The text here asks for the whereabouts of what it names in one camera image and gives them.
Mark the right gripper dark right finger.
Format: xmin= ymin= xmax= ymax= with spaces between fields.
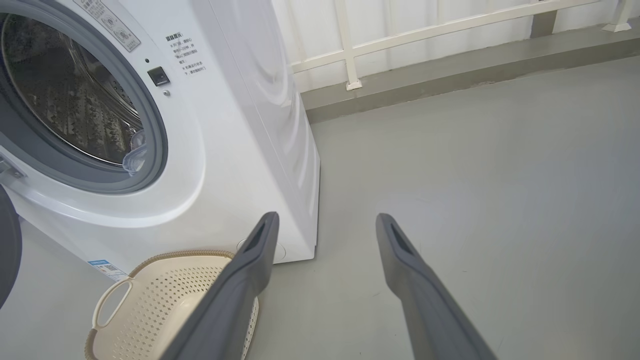
xmin=376 ymin=213 xmax=496 ymax=360

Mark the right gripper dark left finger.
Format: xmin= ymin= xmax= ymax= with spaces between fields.
xmin=160 ymin=211 xmax=280 ymax=360

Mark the dark round glass washer door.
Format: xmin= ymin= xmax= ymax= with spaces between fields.
xmin=0 ymin=185 xmax=23 ymax=311

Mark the cream perforated laundry basket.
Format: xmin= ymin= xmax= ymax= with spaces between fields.
xmin=84 ymin=250 xmax=261 ymax=360

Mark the white front-load washing machine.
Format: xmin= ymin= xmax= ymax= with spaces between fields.
xmin=0 ymin=0 xmax=321 ymax=281

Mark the blue energy label sticker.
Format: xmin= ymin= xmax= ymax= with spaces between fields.
xmin=87 ymin=259 xmax=128 ymax=282

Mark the grey raised floor ledge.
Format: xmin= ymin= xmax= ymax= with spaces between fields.
xmin=300 ymin=25 xmax=640 ymax=123

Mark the white metal railing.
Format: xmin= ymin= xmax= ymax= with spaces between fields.
xmin=290 ymin=0 xmax=640 ymax=91

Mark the grey warning sticker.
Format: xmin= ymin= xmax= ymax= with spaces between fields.
xmin=72 ymin=0 xmax=142 ymax=52

